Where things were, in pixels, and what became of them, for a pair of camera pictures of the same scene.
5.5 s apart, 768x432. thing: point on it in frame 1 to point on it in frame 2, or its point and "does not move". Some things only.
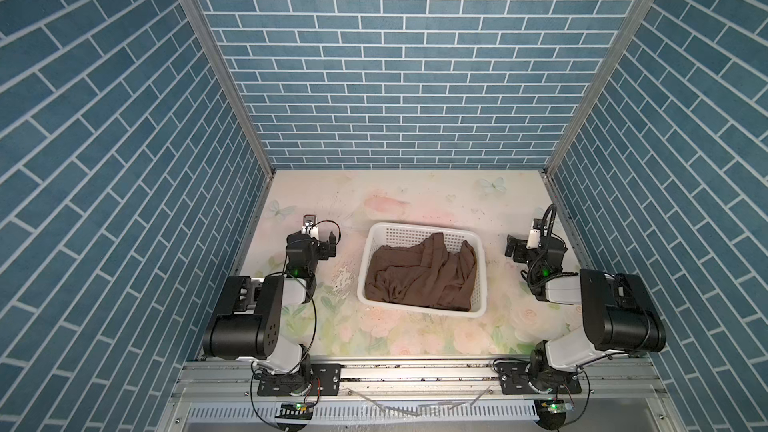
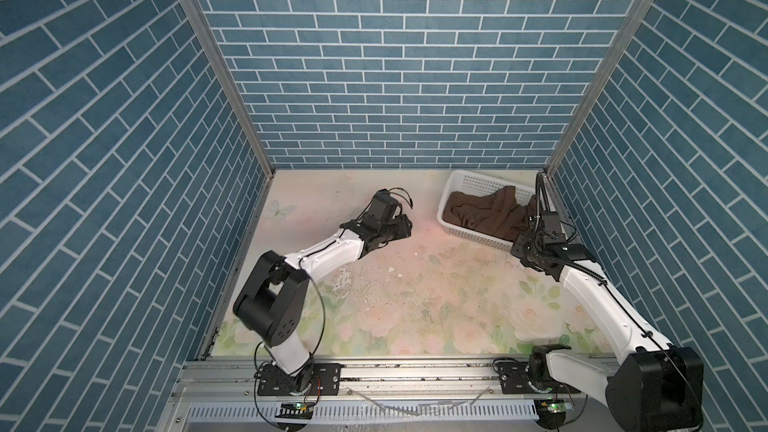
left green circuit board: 296,411 does not move
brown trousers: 424,274 to 499,213
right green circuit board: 555,407 does not move
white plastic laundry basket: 429,267 to 476,184
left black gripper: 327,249 to 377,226
